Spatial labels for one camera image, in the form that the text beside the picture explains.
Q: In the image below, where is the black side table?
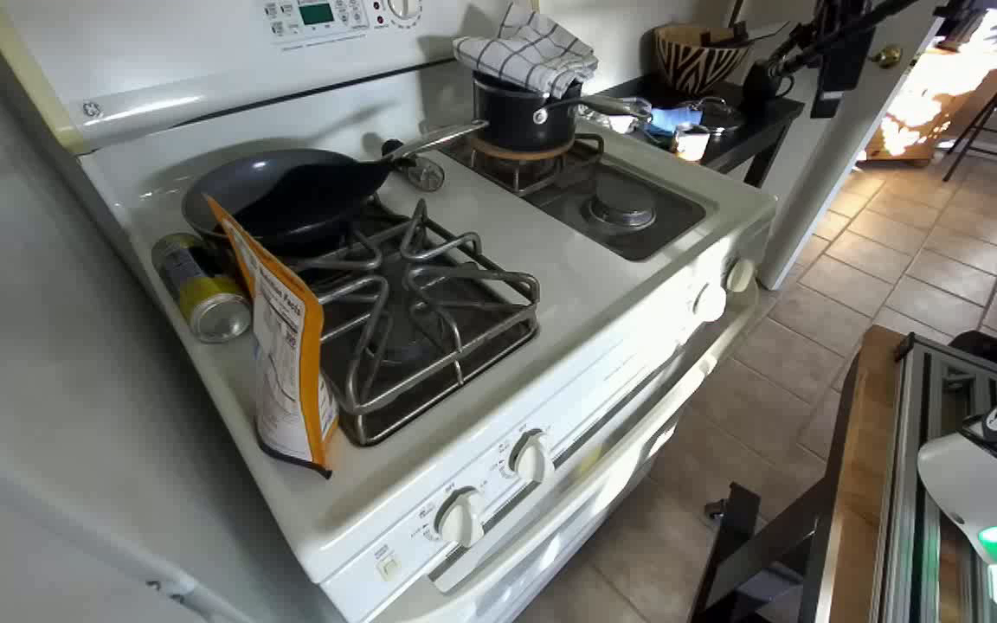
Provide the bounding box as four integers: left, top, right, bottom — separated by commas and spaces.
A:
589, 70, 807, 190

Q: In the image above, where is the wooden metal robot cart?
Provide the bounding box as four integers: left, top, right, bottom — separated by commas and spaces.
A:
686, 325, 997, 623

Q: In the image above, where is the large metal burner grate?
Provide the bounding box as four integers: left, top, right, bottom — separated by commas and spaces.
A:
289, 197, 543, 451

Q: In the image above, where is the small metal burner grate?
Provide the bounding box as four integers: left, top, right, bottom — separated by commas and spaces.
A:
444, 129, 610, 197

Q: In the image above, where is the blue white plastic bag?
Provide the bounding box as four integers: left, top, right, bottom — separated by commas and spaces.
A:
635, 99, 716, 165

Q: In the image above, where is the orange white snack pouch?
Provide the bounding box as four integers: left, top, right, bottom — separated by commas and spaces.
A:
200, 193, 344, 477

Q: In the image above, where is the black saucepan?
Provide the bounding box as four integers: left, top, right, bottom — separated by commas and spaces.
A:
472, 70, 642, 157

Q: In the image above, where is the white gas stove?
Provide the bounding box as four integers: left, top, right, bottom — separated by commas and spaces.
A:
0, 0, 782, 623

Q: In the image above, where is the white striped tea towel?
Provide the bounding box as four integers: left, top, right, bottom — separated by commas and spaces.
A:
452, 4, 604, 99

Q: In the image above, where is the white refrigerator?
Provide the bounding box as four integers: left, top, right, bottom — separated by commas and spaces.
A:
0, 0, 341, 623

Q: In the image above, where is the round wooden trivet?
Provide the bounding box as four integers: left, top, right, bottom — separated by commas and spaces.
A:
469, 133, 581, 165

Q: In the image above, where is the white stove knob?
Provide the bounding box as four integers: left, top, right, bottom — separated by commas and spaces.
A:
724, 257, 759, 299
689, 282, 731, 325
506, 426, 554, 485
431, 485, 487, 552

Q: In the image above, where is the yellow spray can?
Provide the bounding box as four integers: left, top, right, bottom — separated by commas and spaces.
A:
150, 233, 252, 346

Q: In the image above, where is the dark frying pan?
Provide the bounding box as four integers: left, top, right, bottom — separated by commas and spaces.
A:
182, 119, 492, 260

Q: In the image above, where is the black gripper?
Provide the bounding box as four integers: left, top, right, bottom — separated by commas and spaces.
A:
811, 31, 873, 120

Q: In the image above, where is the white door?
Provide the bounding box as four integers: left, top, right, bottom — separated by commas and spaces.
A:
752, 0, 943, 292

